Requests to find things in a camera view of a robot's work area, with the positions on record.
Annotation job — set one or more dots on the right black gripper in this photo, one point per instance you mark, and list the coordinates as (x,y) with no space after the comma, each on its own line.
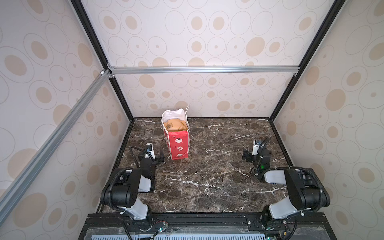
(252,155)

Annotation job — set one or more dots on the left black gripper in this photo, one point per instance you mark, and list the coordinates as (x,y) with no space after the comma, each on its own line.
(156,160)

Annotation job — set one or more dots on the red white paper gift bag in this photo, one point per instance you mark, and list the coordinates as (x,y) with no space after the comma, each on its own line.
(178,143)

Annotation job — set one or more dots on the brown snack packet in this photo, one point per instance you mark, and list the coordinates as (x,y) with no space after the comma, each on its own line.
(176,125)

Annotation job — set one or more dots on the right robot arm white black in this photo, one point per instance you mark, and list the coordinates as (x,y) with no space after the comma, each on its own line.
(306,193)

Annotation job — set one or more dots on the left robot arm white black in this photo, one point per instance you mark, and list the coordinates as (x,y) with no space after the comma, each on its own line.
(121,190)

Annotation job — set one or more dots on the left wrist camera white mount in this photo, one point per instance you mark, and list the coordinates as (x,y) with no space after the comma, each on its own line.
(150,151)

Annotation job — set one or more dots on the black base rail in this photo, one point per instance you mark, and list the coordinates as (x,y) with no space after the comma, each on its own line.
(207,226)

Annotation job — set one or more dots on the left slanted aluminium frame bar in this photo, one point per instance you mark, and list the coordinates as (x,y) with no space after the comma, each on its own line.
(21,184)

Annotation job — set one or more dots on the horizontal aluminium frame bar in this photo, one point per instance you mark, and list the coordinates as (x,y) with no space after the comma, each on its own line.
(201,70)

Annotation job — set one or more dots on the right black corner post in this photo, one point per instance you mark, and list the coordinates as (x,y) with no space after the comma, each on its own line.
(321,33)

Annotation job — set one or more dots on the black corner post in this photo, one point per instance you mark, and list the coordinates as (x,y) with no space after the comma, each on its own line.
(92,36)
(321,33)

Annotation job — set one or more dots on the left black corner post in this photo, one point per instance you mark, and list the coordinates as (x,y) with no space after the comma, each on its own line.
(92,36)

